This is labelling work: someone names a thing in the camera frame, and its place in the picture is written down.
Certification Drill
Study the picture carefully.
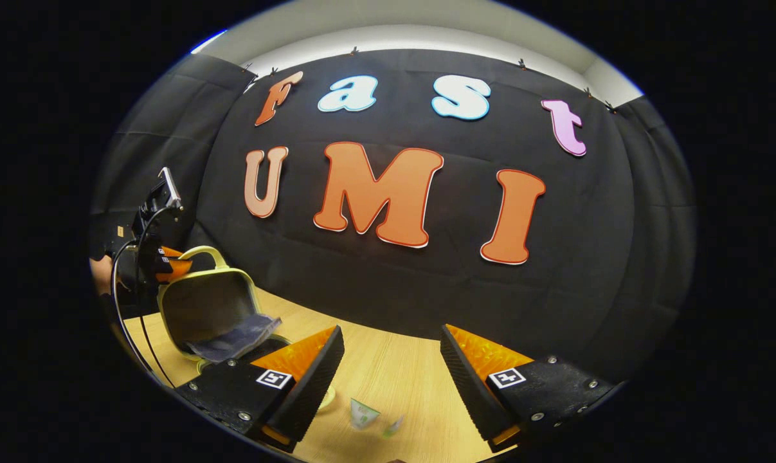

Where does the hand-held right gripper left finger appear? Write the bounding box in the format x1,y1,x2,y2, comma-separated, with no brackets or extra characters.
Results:
174,325,347,454

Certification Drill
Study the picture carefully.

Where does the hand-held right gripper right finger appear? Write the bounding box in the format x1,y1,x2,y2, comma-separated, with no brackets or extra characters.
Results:
439,323,624,454

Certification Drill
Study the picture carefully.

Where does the pale yellow suitcase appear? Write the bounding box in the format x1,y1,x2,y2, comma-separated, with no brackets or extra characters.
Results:
158,246,337,412

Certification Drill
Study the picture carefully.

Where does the green and white tube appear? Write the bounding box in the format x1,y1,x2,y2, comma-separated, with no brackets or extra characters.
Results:
350,398,381,430

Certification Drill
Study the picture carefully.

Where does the ceiling light strip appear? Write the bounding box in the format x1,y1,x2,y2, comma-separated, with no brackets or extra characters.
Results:
190,29,229,54

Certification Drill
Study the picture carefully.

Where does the black cable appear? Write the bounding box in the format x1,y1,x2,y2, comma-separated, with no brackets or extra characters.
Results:
110,204,176,388

